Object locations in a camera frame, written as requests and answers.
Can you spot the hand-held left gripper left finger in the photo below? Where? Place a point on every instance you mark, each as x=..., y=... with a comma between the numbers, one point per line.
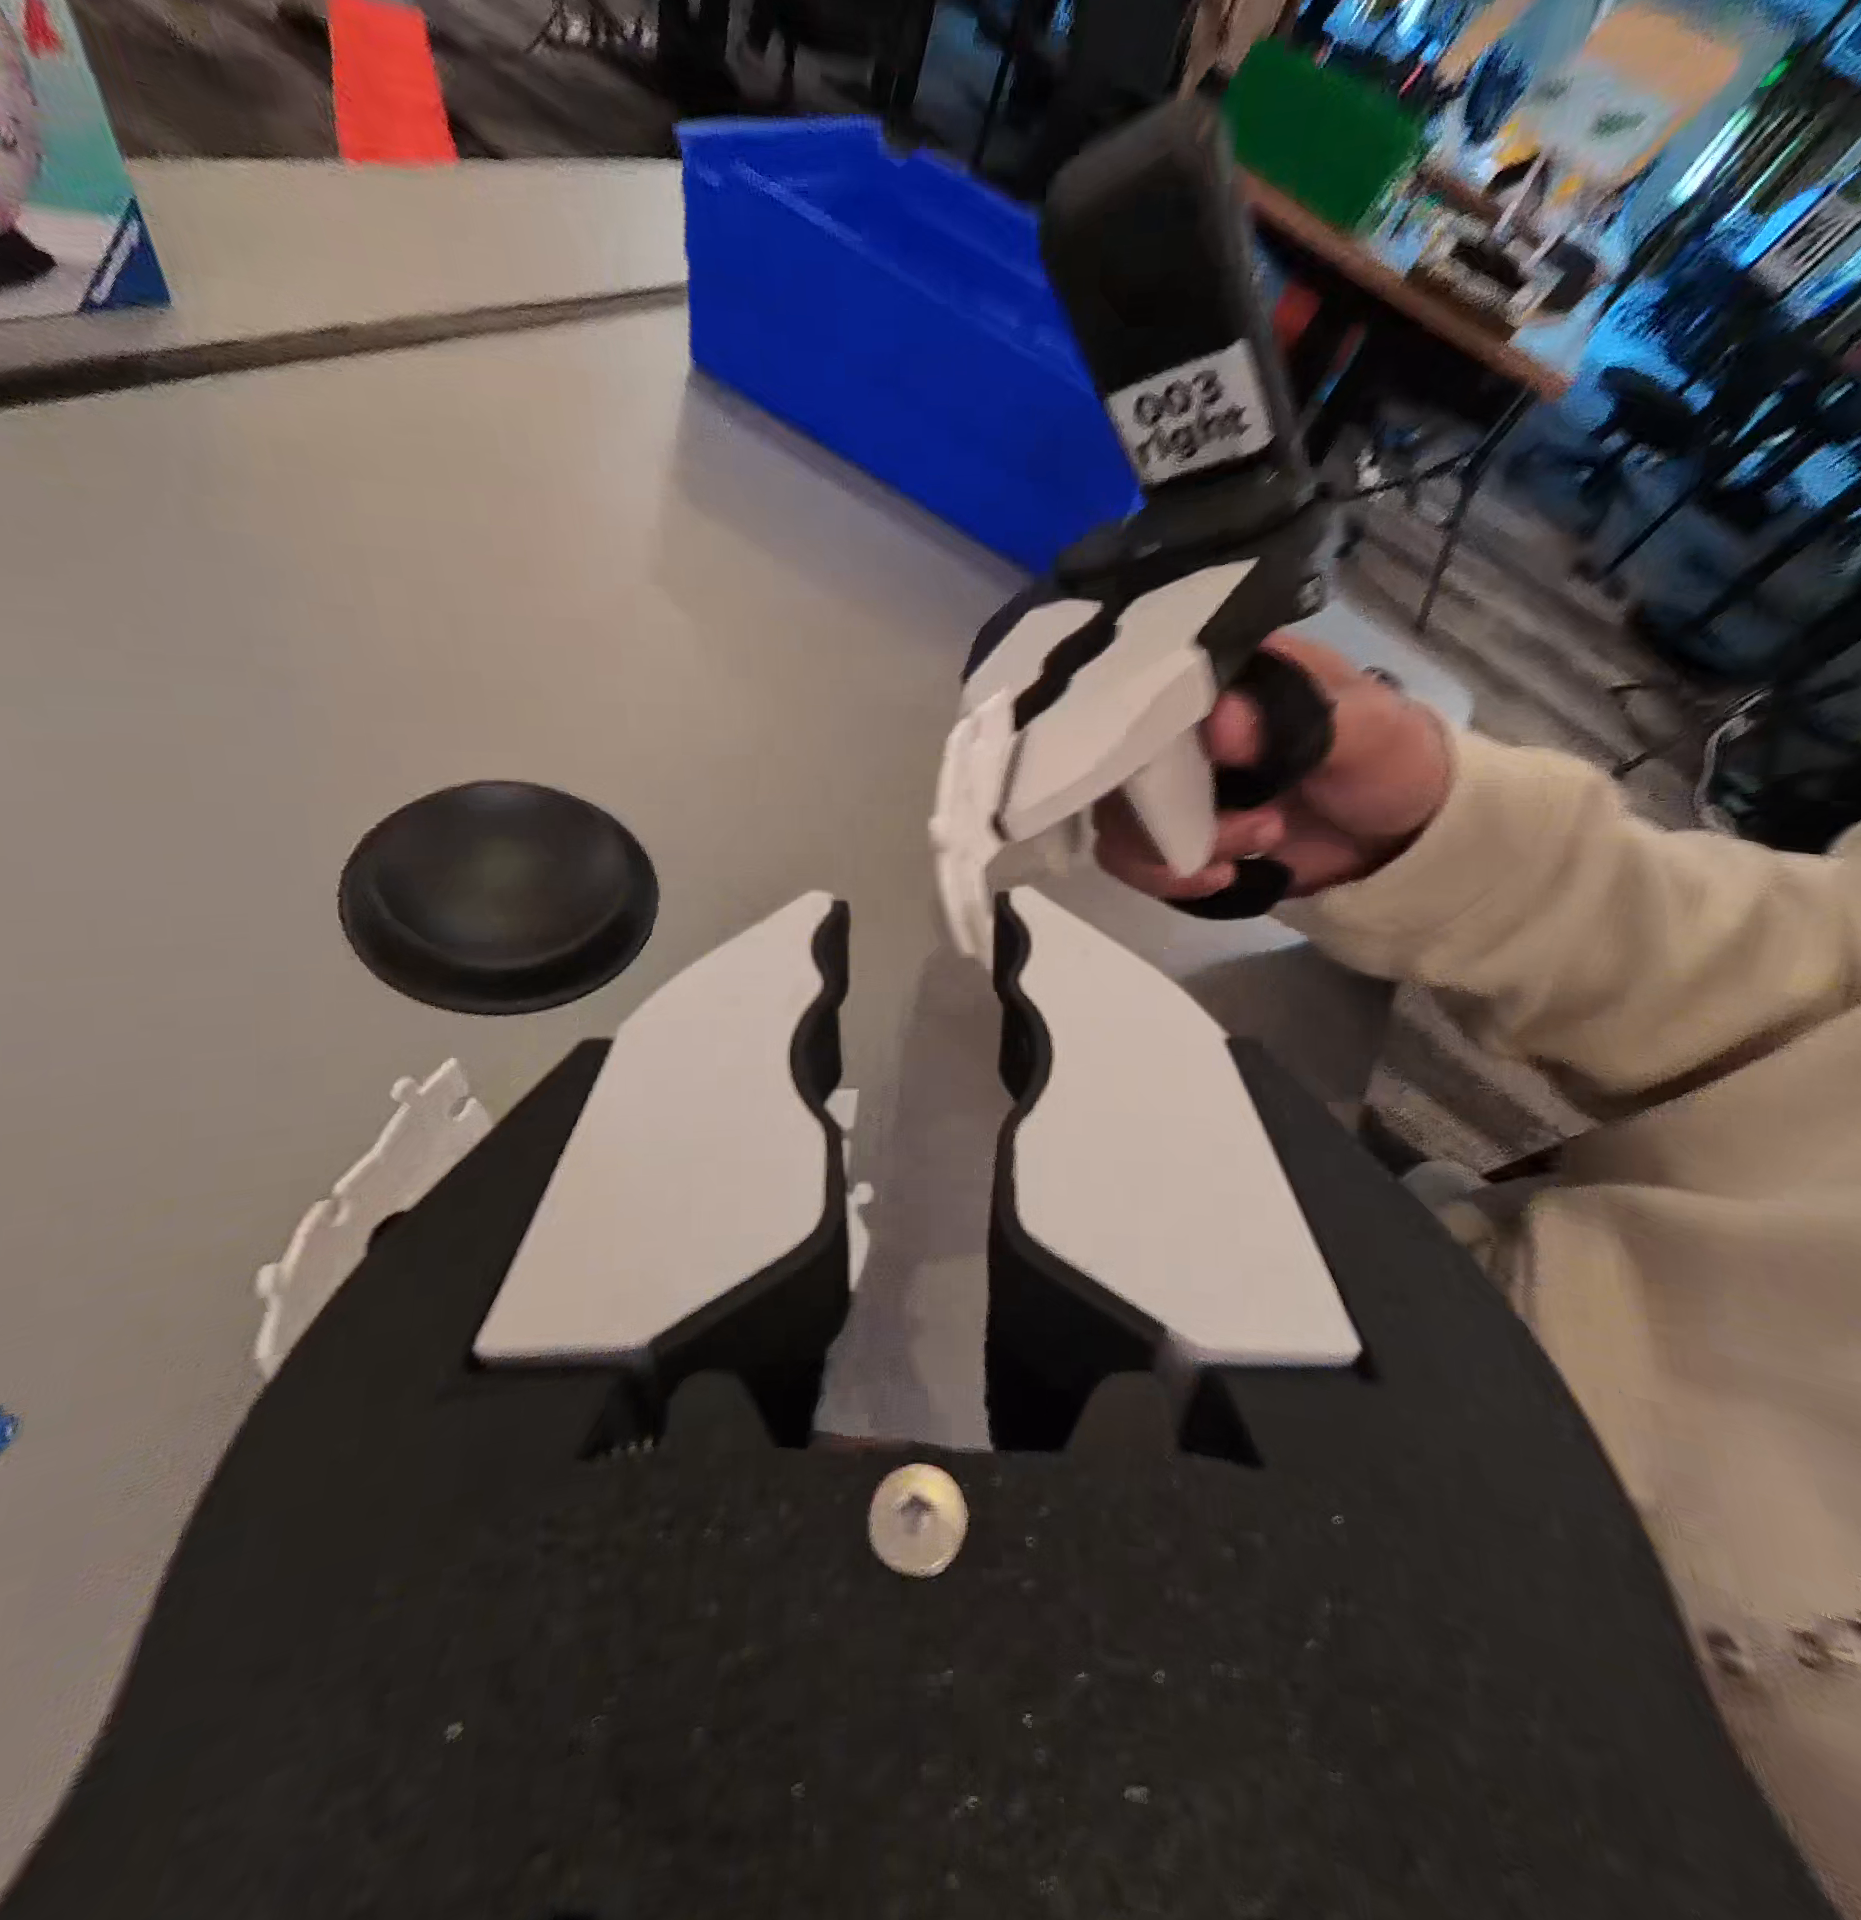
x=674, y=1201

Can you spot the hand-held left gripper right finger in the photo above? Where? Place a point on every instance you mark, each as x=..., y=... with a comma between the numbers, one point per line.
x=1186, y=1201

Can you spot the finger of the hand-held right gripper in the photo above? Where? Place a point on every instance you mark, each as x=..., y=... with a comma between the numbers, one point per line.
x=1125, y=705
x=1021, y=652

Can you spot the white-backed puzzle section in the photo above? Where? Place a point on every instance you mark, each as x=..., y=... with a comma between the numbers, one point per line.
x=970, y=869

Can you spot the colourful puzzle ball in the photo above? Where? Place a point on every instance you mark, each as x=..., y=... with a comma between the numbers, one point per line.
x=404, y=1156

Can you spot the blue plastic bin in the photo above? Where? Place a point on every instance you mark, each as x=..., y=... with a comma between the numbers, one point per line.
x=899, y=331

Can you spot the black ball stand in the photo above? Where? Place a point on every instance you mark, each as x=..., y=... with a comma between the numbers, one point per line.
x=494, y=885

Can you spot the person's right forearm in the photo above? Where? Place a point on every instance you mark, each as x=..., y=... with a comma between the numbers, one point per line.
x=1621, y=929

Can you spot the teal puzzle picture box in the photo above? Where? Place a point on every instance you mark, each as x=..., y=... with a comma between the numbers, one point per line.
x=61, y=150

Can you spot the person's right hand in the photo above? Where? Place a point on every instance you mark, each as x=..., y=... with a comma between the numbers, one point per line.
x=1382, y=778

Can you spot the green plastic bin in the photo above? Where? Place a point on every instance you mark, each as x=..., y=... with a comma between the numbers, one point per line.
x=1322, y=137

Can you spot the wooden background table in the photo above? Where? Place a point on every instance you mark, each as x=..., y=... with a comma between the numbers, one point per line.
x=1456, y=321

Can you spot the person's cream sweatshirt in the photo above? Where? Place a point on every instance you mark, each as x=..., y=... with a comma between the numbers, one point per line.
x=1739, y=1350

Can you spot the orange traffic cone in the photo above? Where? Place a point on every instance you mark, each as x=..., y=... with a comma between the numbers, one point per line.
x=388, y=91

